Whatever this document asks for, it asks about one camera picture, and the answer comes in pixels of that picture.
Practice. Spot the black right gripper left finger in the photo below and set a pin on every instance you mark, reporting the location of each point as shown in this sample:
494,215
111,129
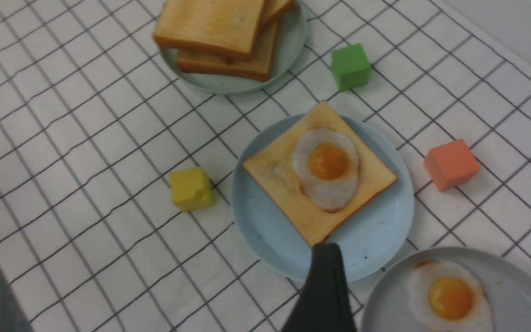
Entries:
323,304

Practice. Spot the fried egg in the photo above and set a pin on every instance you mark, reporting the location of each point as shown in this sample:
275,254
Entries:
443,296
326,164

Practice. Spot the light blue plate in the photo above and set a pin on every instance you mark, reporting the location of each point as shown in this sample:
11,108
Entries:
368,239

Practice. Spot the grey plate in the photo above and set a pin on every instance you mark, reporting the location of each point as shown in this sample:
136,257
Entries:
507,288

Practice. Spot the orange cube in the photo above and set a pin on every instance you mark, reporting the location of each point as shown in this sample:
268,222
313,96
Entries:
450,165

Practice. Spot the yellow cube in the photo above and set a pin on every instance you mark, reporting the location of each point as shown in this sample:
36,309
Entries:
191,189

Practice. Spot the green cube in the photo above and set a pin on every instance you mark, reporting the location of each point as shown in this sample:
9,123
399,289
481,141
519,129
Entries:
350,67

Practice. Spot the white checkered tablecloth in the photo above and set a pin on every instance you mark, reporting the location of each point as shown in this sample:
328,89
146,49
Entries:
92,122

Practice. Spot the pale green plate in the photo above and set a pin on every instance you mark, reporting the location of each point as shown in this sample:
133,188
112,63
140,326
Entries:
276,51

